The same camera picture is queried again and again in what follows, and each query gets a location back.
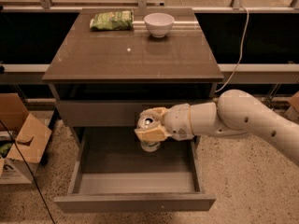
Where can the open grey middle drawer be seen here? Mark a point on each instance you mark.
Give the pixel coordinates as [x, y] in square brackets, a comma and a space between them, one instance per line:
[113, 173]

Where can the green chip bag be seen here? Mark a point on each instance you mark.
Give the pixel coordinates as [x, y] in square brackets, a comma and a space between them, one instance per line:
[112, 21]

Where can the cardboard box at right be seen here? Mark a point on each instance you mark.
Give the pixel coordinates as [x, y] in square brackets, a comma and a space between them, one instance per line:
[293, 111]

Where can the open cardboard box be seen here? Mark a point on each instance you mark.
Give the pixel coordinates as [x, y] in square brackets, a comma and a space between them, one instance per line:
[26, 138]

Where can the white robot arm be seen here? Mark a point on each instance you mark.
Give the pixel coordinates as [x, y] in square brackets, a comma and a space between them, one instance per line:
[234, 115]

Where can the closed grey top drawer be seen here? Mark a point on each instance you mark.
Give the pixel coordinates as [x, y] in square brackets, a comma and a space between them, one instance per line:
[104, 114]

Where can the white ceramic bowl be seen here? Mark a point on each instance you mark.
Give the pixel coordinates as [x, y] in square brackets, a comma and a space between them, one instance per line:
[159, 24]

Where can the grey drawer cabinet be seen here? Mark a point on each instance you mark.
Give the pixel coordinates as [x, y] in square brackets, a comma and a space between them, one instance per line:
[133, 65]

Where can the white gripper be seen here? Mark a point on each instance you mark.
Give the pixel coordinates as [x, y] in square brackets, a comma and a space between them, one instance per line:
[177, 121]

